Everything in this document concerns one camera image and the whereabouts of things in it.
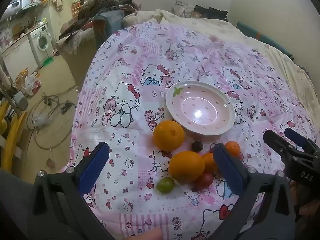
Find teal mat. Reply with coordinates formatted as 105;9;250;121
236;21;296;61

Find grey white cat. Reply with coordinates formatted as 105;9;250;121
171;0;187;18

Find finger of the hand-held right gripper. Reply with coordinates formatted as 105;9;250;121
284;127;319;155
263;129;298;161

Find grey box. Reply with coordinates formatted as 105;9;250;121
14;91;28;111

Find black power strip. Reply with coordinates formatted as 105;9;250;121
60;101;77;113

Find white washing machine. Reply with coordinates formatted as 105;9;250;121
27;24;54;68

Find pile of clothes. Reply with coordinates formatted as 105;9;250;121
59;0;140;55

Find pink strawberry-print plate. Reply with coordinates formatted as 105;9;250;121
165;81;236;135

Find white kitchen cabinet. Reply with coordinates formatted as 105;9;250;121
1;32;38;80

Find person's right hand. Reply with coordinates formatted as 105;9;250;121
289;180;320;222

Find pink cartoon-print blanket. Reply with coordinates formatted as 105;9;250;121
70;21;315;240

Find yellow chair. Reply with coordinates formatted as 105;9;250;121
0;97;27;167

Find clear plastic bag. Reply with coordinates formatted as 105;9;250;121
31;114;52;128

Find coiled hose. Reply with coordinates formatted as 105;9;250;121
26;85;78;150

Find green tomato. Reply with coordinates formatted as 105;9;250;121
156;177;175;194

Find dark folded clothes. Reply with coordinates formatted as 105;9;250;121
191;5;229;22

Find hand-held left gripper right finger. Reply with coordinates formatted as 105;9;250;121
207;144;297;240

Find large orange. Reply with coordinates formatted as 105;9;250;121
169;151;205;183
153;120;185;152

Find small mandarin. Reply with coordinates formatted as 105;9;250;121
201;152;219;173
224;141;241;157

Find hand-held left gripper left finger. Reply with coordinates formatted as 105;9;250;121
34;142;115;240

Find white red plastic bag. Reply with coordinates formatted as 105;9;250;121
24;74;42;96

